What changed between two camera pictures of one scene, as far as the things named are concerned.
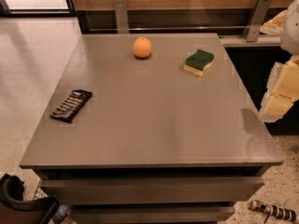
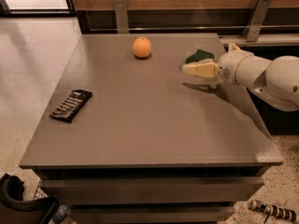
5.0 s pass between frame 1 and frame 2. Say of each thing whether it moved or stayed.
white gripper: moved
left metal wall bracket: stayed
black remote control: stayed
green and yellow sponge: stayed
